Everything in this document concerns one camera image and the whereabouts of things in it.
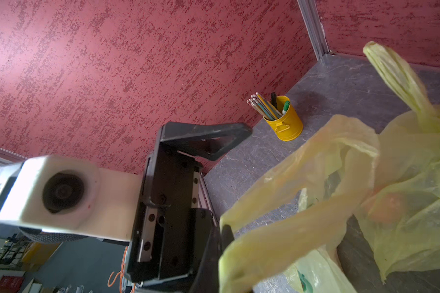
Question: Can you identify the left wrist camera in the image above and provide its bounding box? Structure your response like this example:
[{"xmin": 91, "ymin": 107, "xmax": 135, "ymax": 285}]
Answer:
[{"xmin": 0, "ymin": 155, "xmax": 142, "ymax": 242}]

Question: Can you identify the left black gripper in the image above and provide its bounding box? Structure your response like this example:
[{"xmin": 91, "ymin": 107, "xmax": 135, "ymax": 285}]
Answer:
[{"xmin": 124, "ymin": 122, "xmax": 253, "ymax": 289}]

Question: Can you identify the left aluminium corner post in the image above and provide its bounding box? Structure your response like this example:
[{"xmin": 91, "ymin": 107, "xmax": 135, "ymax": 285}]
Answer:
[{"xmin": 297, "ymin": 0, "xmax": 330, "ymax": 61}]

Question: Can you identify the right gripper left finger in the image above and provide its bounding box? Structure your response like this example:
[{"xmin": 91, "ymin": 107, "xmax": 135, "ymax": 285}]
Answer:
[{"xmin": 190, "ymin": 227, "xmax": 222, "ymax": 293}]

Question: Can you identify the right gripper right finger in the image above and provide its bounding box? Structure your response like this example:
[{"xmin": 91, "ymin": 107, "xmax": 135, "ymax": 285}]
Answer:
[{"xmin": 221, "ymin": 225, "xmax": 235, "ymax": 252}]

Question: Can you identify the yellow pencil cup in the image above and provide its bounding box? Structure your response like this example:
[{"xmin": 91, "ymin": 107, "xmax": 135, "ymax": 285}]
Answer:
[{"xmin": 246, "ymin": 92, "xmax": 304, "ymax": 142}]

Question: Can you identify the green plastic bag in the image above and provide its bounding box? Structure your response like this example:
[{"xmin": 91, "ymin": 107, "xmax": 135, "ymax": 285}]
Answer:
[
  {"xmin": 218, "ymin": 114, "xmax": 380, "ymax": 293},
  {"xmin": 356, "ymin": 41, "xmax": 440, "ymax": 280}
]

